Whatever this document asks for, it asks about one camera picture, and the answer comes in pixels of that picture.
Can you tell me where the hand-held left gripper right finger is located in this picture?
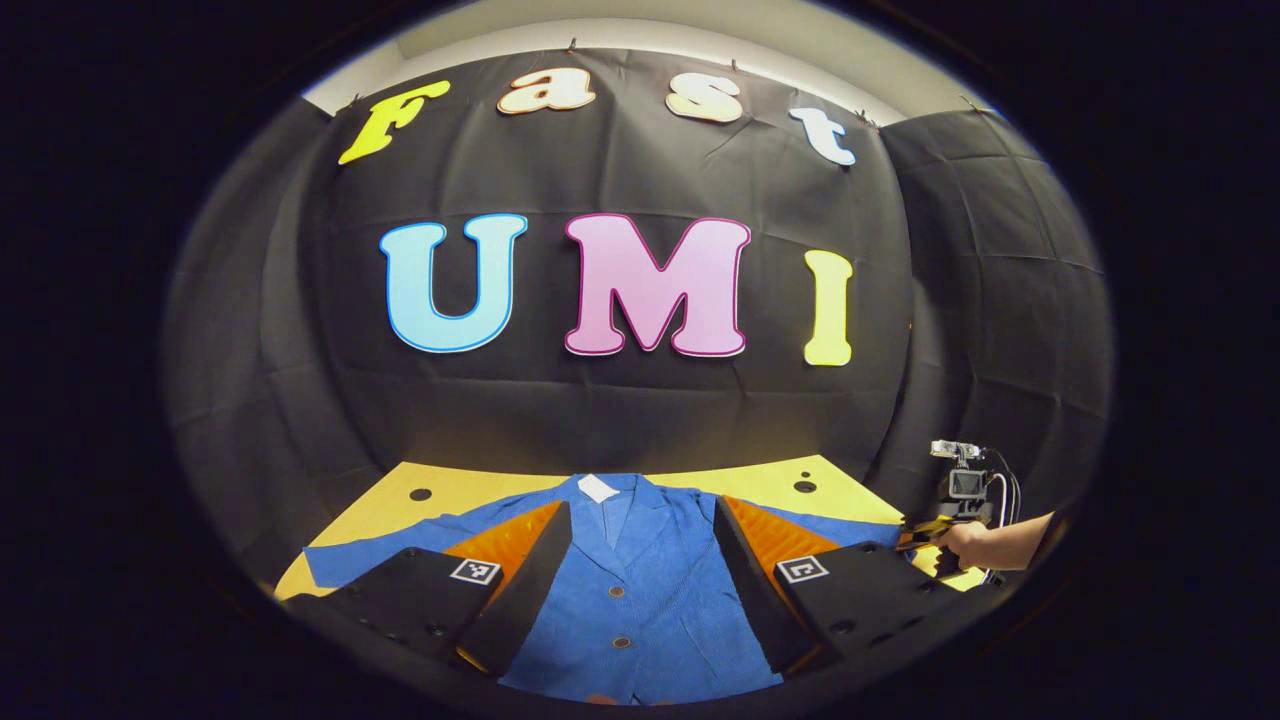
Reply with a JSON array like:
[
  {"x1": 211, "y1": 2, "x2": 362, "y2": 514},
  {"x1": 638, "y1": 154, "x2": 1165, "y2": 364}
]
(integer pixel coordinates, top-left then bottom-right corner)
[{"x1": 711, "y1": 494, "x2": 987, "y2": 677}]

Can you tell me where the blue corduroy jacket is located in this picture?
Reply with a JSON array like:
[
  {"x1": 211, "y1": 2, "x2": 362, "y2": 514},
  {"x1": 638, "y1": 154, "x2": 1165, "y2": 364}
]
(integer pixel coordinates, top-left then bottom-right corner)
[{"x1": 303, "y1": 472, "x2": 906, "y2": 706}]

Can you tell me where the black cable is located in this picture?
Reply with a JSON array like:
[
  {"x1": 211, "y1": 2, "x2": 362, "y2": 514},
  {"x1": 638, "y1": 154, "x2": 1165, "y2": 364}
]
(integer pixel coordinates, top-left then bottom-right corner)
[{"x1": 985, "y1": 448, "x2": 1024, "y2": 587}]

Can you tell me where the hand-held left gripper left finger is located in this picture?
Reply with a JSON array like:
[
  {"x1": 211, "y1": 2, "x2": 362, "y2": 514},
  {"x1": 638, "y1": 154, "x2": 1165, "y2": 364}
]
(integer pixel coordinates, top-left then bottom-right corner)
[{"x1": 284, "y1": 498, "x2": 574, "y2": 678}]

